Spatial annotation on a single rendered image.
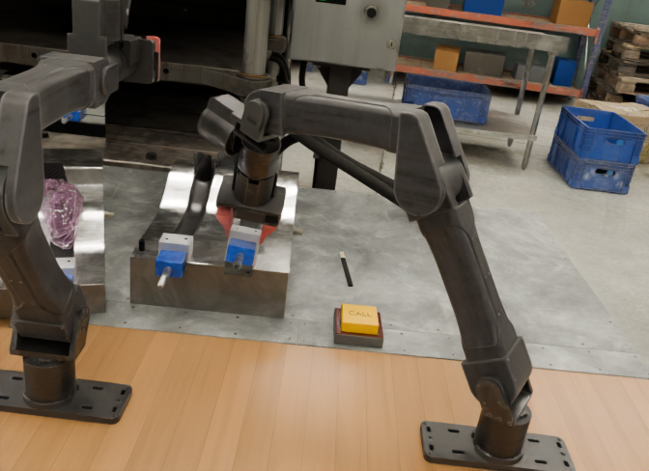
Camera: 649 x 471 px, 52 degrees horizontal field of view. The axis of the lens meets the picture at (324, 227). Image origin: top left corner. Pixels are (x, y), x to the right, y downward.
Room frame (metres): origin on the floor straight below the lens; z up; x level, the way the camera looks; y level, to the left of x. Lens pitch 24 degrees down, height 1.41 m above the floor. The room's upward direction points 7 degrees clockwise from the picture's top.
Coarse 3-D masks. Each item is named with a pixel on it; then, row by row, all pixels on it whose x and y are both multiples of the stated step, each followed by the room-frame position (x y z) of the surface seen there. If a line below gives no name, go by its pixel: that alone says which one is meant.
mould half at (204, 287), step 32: (192, 160) 1.32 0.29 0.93; (288, 192) 1.24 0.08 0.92; (160, 224) 1.09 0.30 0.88; (288, 224) 1.16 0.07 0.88; (192, 256) 0.97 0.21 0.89; (224, 256) 0.99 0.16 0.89; (288, 256) 1.02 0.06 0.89; (192, 288) 0.95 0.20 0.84; (224, 288) 0.95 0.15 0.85; (256, 288) 0.96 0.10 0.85
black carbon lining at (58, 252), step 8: (48, 168) 1.24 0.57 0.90; (56, 168) 1.24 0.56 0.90; (64, 168) 1.24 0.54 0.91; (48, 176) 1.24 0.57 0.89; (56, 176) 1.24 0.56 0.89; (64, 176) 1.24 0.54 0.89; (56, 248) 1.00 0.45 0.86; (72, 248) 1.00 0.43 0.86; (56, 256) 0.98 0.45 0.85; (64, 256) 0.99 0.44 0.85; (72, 256) 0.98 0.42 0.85
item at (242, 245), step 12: (240, 228) 0.98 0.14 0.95; (252, 228) 1.00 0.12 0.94; (228, 240) 0.96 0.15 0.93; (240, 240) 0.95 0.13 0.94; (252, 240) 0.96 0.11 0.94; (228, 252) 0.92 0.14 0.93; (240, 252) 0.92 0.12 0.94; (252, 252) 0.92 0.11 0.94; (240, 264) 0.87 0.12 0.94; (252, 264) 0.95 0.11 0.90
